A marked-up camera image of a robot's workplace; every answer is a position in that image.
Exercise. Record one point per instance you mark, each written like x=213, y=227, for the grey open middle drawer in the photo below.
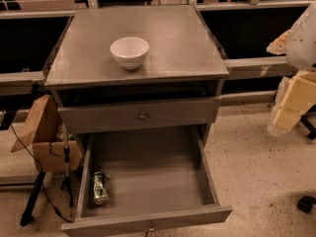
x=156, y=179

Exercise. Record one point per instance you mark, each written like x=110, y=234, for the grey top drawer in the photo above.
x=138, y=115

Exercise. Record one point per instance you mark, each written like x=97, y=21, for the brown cardboard box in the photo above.
x=39, y=131

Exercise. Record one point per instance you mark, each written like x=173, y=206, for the black chair caster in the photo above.
x=306, y=204

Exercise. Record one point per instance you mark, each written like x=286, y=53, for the green soda can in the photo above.
x=100, y=194

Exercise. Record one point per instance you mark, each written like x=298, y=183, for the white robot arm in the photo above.
x=301, y=43

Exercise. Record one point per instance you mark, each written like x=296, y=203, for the black tripod stand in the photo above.
x=38, y=186

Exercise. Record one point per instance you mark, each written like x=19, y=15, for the black stand base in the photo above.
x=304, y=119

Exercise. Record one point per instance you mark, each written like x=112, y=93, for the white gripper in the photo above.
x=302, y=43

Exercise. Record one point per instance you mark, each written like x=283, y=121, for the white ceramic bowl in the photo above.
x=129, y=52

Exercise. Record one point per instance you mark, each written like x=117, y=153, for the grey wooden cabinet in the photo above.
x=182, y=61

